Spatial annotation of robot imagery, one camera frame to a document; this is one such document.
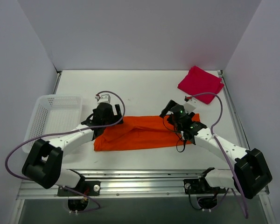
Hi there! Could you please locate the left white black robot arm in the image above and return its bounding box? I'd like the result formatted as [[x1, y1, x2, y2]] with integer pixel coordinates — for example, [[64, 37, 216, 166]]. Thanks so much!
[[22, 103, 123, 196]]

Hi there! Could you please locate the thin black cable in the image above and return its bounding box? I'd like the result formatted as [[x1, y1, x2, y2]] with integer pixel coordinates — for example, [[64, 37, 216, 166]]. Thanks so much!
[[162, 114, 194, 154]]

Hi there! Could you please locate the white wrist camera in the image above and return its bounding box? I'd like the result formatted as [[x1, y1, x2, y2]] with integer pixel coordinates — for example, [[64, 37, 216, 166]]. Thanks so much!
[[183, 96, 197, 113], [95, 94, 111, 105]]

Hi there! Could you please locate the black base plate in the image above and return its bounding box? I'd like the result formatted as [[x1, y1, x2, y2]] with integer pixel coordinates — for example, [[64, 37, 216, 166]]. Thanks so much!
[[183, 178, 226, 194], [57, 180, 101, 197]]

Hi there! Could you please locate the aluminium rail frame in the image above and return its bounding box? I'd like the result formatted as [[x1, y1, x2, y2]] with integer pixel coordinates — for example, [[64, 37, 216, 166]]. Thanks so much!
[[19, 70, 275, 224]]

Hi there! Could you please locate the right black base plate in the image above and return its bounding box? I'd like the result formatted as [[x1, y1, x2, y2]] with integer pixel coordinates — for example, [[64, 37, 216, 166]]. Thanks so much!
[[183, 178, 226, 194]]

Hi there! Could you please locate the white perforated plastic basket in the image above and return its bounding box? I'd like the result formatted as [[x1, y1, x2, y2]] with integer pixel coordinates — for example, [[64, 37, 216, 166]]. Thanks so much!
[[24, 94, 83, 141]]

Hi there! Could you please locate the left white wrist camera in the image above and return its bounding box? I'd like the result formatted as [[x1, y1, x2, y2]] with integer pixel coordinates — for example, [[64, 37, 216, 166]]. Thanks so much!
[[95, 94, 111, 105]]

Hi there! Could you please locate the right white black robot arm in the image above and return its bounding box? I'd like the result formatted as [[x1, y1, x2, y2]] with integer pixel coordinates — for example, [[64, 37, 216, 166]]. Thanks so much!
[[160, 100, 273, 199]]

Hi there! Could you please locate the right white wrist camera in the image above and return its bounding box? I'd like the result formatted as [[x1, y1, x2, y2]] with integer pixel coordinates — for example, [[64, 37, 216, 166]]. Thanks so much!
[[183, 96, 197, 113]]

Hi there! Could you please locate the folded magenta t-shirt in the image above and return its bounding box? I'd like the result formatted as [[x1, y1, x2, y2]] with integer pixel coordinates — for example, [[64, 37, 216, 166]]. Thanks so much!
[[177, 66, 224, 96]]

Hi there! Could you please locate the orange t-shirt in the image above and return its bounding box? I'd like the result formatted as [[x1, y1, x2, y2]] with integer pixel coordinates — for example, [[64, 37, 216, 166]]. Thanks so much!
[[93, 113, 201, 152]]

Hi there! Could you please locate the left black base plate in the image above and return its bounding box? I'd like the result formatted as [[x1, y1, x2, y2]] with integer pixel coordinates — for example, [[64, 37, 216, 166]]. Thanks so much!
[[57, 180, 101, 197]]

